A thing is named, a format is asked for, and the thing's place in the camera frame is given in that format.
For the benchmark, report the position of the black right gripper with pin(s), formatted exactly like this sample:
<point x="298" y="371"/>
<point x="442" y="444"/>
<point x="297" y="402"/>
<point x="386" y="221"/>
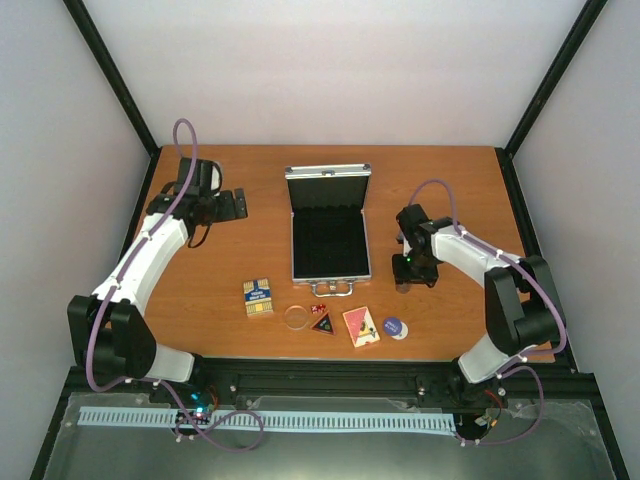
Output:
<point x="402" y="276"/>

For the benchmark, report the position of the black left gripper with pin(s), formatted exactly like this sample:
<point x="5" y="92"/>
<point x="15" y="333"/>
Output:
<point x="230" y="209"/>

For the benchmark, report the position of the red yellow card deck box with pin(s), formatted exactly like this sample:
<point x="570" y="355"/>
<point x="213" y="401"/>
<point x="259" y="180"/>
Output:
<point x="360" y="326"/>

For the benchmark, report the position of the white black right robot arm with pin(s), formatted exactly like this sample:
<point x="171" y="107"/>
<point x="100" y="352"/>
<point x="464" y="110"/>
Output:
<point x="521" y="306"/>

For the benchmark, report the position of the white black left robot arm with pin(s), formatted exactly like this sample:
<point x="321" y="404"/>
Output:
<point x="108" y="330"/>

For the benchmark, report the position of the purple round blind button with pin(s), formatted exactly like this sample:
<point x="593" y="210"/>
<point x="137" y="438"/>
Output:
<point x="387" y="322"/>

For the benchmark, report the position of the white round button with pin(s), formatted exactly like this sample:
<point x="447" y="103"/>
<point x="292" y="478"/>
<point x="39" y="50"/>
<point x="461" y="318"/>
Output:
<point x="403" y="332"/>

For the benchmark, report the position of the aluminium poker case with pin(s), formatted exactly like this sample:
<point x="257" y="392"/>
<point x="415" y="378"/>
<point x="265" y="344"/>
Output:
<point x="329" y="243"/>

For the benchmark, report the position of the blue gold card deck box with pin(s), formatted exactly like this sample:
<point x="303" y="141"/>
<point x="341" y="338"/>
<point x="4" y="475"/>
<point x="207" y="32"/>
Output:
<point x="257" y="297"/>

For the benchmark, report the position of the red black triangular chip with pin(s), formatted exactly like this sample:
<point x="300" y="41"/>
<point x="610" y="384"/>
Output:
<point x="323" y="324"/>

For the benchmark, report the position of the clear round dealer button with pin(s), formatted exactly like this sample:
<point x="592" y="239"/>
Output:
<point x="296" y="317"/>

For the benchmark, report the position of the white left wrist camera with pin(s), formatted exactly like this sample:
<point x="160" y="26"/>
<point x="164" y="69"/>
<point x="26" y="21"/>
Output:
<point x="216" y="178"/>

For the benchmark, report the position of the light blue cable duct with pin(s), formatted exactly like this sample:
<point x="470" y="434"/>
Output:
<point x="271" y="421"/>

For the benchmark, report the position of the black aluminium frame rail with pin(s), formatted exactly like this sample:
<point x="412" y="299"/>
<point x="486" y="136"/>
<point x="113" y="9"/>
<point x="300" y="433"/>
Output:
<point x="422" y="384"/>

